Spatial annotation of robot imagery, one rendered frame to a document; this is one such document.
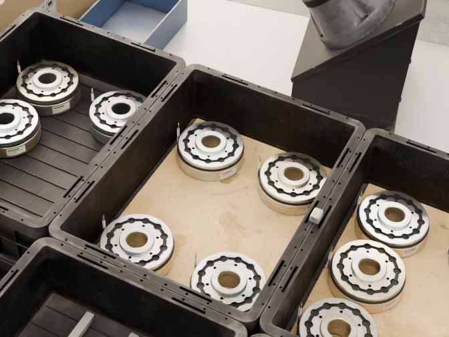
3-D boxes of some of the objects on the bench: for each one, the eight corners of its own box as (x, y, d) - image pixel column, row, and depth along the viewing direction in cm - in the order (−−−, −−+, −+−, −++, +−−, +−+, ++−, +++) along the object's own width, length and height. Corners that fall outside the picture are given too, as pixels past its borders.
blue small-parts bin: (125, 1, 182) (124, -28, 177) (188, 20, 178) (188, -8, 173) (77, 51, 169) (73, 23, 164) (142, 74, 165) (141, 45, 160)
